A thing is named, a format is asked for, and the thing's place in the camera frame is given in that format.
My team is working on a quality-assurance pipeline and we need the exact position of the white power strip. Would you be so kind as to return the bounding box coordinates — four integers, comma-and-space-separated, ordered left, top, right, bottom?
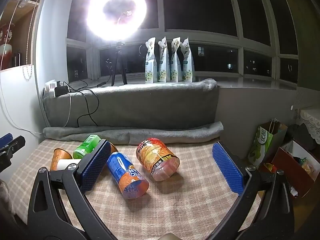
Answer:
44, 79, 69, 98

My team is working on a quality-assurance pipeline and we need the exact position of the rolled grey blanket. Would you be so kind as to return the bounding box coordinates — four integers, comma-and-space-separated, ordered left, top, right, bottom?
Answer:
42, 121, 224, 144

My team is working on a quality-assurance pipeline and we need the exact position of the beige checked cloth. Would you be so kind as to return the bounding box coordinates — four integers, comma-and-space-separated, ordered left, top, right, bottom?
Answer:
7, 137, 265, 240

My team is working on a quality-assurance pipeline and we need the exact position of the white cup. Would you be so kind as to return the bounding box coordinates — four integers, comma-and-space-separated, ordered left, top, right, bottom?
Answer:
57, 159, 82, 172

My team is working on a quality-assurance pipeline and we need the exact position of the white blind cord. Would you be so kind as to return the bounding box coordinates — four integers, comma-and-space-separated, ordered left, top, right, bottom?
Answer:
0, 0, 43, 134

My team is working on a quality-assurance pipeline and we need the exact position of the green paper bag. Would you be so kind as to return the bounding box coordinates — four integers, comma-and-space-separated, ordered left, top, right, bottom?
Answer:
247, 120, 288, 168

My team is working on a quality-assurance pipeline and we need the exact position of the ring light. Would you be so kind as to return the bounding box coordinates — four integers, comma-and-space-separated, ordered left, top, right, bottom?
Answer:
86, 0, 148, 42

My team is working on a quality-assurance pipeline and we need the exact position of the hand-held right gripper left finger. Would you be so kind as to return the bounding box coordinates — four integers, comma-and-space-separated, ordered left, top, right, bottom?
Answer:
27, 139, 118, 240

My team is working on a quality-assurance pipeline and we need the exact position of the red and white ornament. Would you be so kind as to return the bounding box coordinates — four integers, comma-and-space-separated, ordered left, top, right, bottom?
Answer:
0, 24, 13, 69

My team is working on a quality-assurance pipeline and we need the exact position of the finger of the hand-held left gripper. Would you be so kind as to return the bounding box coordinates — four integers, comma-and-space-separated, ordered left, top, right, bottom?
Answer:
0, 135, 26, 173
0, 133, 13, 150

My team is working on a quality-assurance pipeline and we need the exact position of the window frame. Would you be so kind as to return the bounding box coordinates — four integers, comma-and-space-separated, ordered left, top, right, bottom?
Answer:
66, 0, 300, 90

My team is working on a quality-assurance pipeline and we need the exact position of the black power adapter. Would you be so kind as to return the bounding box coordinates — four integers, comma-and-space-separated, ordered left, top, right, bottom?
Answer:
56, 81, 69, 97

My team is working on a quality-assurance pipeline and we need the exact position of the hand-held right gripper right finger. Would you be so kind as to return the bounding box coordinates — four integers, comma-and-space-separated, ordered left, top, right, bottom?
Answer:
212, 141, 296, 240

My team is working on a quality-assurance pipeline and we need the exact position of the red cardboard box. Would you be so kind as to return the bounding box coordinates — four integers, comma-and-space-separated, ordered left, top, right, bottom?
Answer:
271, 140, 320, 199

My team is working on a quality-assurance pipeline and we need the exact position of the black cable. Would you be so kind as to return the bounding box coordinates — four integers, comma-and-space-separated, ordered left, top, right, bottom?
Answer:
60, 81, 115, 128

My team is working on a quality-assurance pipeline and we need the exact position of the white cable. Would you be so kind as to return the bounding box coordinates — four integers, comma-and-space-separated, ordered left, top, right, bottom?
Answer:
65, 90, 83, 128

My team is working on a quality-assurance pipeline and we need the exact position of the white lace cloth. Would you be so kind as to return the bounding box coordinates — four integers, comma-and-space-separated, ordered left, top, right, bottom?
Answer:
296, 106, 320, 140

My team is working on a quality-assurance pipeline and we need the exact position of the black tripod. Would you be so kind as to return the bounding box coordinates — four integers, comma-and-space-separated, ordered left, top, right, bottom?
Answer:
107, 40, 128, 87

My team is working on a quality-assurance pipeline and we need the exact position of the white green snack bag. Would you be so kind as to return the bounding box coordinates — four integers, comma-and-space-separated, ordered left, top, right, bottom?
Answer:
180, 38, 195, 82
157, 36, 171, 83
170, 37, 182, 82
145, 37, 158, 84

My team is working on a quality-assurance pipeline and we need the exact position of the wooden shelf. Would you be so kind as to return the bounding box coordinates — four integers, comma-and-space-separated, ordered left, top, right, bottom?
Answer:
0, 0, 42, 72

